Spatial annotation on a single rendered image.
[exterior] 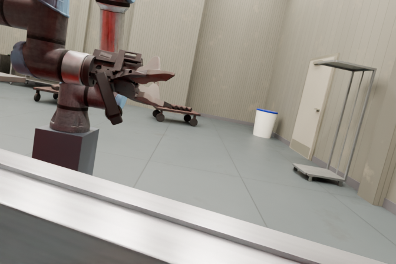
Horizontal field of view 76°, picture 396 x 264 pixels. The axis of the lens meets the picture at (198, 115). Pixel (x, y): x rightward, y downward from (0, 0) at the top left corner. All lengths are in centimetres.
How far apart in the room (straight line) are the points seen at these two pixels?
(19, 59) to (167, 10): 807
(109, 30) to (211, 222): 88
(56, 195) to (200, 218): 9
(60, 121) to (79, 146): 12
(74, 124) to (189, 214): 96
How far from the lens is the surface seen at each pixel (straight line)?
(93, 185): 19
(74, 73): 61
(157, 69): 54
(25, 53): 66
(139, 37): 858
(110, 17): 98
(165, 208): 17
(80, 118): 111
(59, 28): 65
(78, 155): 109
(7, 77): 58
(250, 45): 920
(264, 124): 705
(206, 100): 891
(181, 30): 846
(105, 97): 57
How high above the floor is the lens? 105
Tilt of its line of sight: 7 degrees down
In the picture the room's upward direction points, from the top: 11 degrees clockwise
